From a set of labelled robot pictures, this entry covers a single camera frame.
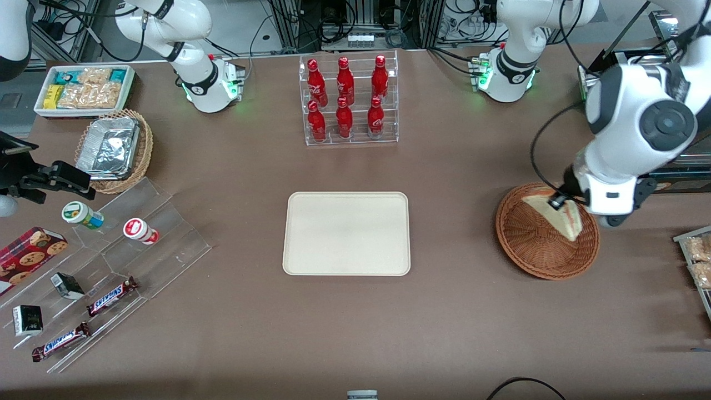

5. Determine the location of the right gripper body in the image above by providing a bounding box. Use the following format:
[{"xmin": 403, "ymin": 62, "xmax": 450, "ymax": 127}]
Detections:
[{"xmin": 0, "ymin": 131, "xmax": 56, "ymax": 204}]

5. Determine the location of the triangular sandwich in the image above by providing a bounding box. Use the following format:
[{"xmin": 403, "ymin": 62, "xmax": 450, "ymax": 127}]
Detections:
[{"xmin": 522, "ymin": 192, "xmax": 584, "ymax": 242}]

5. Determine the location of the round brown wicker basket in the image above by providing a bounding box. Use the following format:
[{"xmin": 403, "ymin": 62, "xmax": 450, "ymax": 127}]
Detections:
[{"xmin": 495, "ymin": 183, "xmax": 601, "ymax": 280}]

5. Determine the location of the light wicker basket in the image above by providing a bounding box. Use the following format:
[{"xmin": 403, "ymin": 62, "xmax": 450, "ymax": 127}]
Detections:
[{"xmin": 74, "ymin": 109, "xmax": 154, "ymax": 194}]

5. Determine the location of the grey snack tray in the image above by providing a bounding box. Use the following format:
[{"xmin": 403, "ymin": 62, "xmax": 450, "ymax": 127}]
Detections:
[{"xmin": 673, "ymin": 224, "xmax": 711, "ymax": 321}]

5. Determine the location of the beige rectangular tray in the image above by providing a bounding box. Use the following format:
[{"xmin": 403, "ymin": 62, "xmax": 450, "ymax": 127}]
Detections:
[{"xmin": 282, "ymin": 192, "xmax": 411, "ymax": 277}]

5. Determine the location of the green lid yogurt cup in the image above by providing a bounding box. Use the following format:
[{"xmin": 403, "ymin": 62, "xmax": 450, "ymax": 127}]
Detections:
[{"xmin": 61, "ymin": 201, "xmax": 105, "ymax": 230}]

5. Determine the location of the aluminium foil container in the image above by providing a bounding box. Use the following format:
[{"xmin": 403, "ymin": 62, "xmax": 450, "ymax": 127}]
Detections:
[{"xmin": 76, "ymin": 116, "xmax": 141, "ymax": 181}]

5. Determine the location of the red lid yogurt cup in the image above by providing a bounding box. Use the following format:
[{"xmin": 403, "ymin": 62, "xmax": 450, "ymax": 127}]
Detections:
[{"xmin": 123, "ymin": 218, "xmax": 160, "ymax": 246}]

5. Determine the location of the large clear cracker bag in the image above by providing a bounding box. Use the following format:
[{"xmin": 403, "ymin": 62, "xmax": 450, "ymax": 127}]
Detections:
[{"xmin": 57, "ymin": 82, "xmax": 122, "ymax": 109}]

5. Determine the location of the red plaid cookie box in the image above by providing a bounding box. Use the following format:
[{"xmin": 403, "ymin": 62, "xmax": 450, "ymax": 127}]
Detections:
[{"xmin": 0, "ymin": 226, "xmax": 69, "ymax": 296}]

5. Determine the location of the clear acrylic stepped shelf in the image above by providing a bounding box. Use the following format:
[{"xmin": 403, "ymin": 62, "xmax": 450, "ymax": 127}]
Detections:
[{"xmin": 0, "ymin": 177, "xmax": 212, "ymax": 374}]

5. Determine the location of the small clear cracker bag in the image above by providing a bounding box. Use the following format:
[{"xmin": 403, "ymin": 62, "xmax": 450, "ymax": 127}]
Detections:
[{"xmin": 78, "ymin": 67, "xmax": 113, "ymax": 85}]

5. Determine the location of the white snack bin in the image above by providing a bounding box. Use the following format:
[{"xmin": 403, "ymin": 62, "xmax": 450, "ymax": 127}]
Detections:
[{"xmin": 34, "ymin": 64, "xmax": 136, "ymax": 119}]

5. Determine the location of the snickers bar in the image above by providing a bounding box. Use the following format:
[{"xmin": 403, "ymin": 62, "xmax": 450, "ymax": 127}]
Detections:
[
  {"xmin": 31, "ymin": 322, "xmax": 92, "ymax": 363},
  {"xmin": 86, "ymin": 276, "xmax": 138, "ymax": 318}
]

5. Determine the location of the black machine with metal trays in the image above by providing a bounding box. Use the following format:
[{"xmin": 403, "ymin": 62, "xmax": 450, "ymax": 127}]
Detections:
[{"xmin": 577, "ymin": 10, "xmax": 711, "ymax": 194}]

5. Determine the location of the small black white carton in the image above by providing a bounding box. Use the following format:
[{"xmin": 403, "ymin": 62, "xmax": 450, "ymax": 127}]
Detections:
[{"xmin": 12, "ymin": 304, "xmax": 44, "ymax": 337}]

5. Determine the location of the red cola bottle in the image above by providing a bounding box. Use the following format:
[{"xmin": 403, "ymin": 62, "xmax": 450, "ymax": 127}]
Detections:
[
  {"xmin": 367, "ymin": 96, "xmax": 386, "ymax": 140},
  {"xmin": 336, "ymin": 57, "xmax": 356, "ymax": 106},
  {"xmin": 335, "ymin": 97, "xmax": 354, "ymax": 140},
  {"xmin": 370, "ymin": 54, "xmax": 390, "ymax": 102},
  {"xmin": 307, "ymin": 59, "xmax": 329, "ymax": 107},
  {"xmin": 307, "ymin": 100, "xmax": 328, "ymax": 143}
]

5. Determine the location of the clear acrylic bottle rack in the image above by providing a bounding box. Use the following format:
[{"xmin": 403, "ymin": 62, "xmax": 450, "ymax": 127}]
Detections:
[{"xmin": 299, "ymin": 49, "xmax": 399, "ymax": 147}]

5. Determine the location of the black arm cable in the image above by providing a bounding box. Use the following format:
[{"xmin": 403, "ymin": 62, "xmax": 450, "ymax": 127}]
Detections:
[{"xmin": 529, "ymin": 100, "xmax": 589, "ymax": 195}]

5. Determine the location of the black floor cable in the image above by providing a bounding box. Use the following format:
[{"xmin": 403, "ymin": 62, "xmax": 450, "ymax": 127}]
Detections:
[{"xmin": 487, "ymin": 377, "xmax": 568, "ymax": 400}]

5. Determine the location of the aluminium frame rack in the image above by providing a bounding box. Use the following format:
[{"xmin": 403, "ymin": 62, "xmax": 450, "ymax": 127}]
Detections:
[{"xmin": 269, "ymin": 0, "xmax": 445, "ymax": 52}]

